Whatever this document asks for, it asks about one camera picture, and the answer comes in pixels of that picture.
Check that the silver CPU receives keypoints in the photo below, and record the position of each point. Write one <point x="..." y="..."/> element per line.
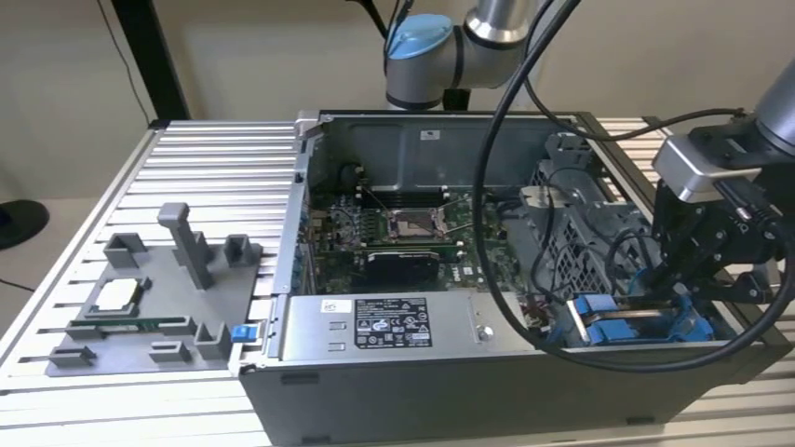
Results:
<point x="117" y="295"/>

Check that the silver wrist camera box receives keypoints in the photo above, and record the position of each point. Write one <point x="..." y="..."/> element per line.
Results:
<point x="695" y="167"/>

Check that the black graphics card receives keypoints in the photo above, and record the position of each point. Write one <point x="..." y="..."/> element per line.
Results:
<point x="400" y="267"/>

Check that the blue plastic latch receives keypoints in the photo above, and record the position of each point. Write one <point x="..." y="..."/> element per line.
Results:
<point x="241" y="333"/>

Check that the black metal post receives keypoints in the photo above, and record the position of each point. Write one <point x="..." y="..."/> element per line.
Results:
<point x="149" y="60"/>

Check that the green motherboard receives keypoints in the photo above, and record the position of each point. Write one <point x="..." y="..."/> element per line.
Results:
<point x="484" y="251"/>

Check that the CPU socket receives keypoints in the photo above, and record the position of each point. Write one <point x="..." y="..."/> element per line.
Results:
<point x="409" y="226"/>

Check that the black case fan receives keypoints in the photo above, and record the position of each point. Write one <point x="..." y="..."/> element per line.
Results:
<point x="351" y="176"/>

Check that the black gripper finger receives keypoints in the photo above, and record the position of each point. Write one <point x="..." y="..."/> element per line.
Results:
<point x="680" y="265"/>
<point x="751" y="286"/>

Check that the silver power supply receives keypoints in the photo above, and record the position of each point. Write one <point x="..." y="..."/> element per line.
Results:
<point x="297" y="335"/>

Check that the black round stand foot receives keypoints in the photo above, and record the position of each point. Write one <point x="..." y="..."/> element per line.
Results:
<point x="21" y="223"/>

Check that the black RAM slots row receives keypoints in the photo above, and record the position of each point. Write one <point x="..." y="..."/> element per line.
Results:
<point x="403" y="195"/>
<point x="403" y="243"/>

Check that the green RAM stick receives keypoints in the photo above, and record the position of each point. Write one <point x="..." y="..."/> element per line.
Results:
<point x="143" y="324"/>

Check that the grey PC case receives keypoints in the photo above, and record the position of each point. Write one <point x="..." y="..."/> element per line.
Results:
<point x="435" y="396"/>

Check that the grey parts rack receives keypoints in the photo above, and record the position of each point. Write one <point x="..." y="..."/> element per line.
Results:
<point x="185" y="298"/>

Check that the grey metal disk bay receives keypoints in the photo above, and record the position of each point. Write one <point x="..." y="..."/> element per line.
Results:
<point x="578" y="261"/>

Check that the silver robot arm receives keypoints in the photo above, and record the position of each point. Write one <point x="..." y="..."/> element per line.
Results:
<point x="491" y="23"/>

